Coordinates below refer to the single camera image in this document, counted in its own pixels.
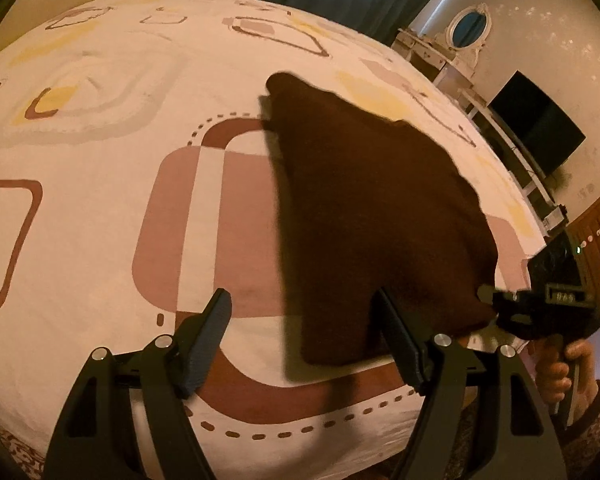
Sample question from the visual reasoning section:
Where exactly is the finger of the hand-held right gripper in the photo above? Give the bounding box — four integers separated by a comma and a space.
478, 284, 547, 342

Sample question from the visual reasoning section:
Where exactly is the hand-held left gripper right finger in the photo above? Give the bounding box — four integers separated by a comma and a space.
374, 288, 569, 480

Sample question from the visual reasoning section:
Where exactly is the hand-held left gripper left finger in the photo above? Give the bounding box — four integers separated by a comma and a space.
40, 287, 233, 480

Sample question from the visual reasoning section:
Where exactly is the dark brown garment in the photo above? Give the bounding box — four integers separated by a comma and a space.
260, 72, 501, 367

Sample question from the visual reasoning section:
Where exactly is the person's right forearm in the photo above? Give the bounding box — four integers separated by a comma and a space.
555, 379, 600, 480

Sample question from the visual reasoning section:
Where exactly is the person's right hand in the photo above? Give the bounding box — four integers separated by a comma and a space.
536, 337, 600, 407

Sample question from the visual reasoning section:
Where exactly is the white television stand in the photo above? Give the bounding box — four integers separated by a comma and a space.
456, 87, 570, 228

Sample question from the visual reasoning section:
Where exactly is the black television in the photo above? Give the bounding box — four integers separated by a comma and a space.
487, 71, 587, 179

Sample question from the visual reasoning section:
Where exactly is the patterned white bed sheet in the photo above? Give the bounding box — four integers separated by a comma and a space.
0, 0, 548, 480

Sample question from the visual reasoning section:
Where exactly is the white vanity table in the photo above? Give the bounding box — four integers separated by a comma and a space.
392, 27, 482, 92

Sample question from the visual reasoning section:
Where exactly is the oval white-framed mirror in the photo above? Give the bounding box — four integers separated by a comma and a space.
445, 2, 493, 55

